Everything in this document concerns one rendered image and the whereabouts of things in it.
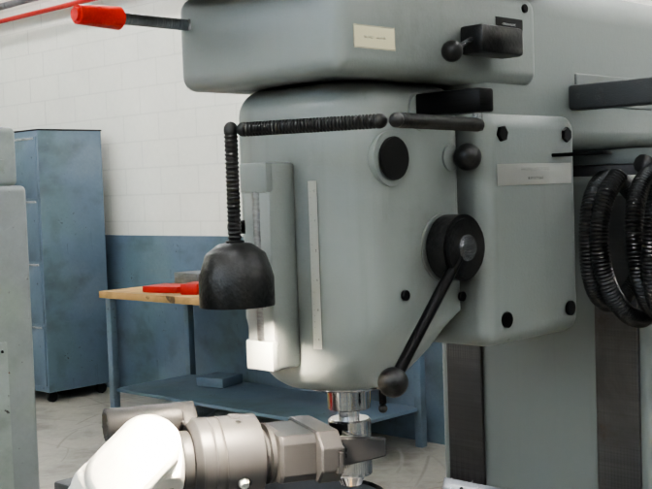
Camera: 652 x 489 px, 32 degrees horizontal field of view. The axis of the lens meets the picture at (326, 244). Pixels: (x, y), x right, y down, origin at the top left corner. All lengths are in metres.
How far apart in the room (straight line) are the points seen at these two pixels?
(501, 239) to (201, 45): 0.39
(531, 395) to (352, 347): 0.47
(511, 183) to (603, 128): 0.23
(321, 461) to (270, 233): 0.24
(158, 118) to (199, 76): 7.14
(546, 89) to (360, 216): 0.33
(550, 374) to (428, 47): 0.55
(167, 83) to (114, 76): 0.64
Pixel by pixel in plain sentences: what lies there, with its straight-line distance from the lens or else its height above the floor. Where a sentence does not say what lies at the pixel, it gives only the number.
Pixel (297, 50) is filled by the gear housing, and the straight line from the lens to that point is 1.10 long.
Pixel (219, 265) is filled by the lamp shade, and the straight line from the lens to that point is 1.04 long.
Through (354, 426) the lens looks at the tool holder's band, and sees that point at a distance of 1.23.
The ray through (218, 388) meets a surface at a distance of 7.40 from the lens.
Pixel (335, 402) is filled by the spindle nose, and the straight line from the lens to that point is 1.23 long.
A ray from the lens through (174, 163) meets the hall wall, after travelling 8.20.
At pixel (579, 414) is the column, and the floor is 1.22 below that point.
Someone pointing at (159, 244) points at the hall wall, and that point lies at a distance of 8.36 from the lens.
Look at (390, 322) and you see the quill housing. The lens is 1.14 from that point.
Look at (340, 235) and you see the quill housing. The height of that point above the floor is 1.47.
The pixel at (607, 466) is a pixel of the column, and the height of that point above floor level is 1.16.
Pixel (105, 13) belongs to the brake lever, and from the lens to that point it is 1.15.
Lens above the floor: 1.52
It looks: 3 degrees down
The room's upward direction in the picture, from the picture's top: 2 degrees counter-clockwise
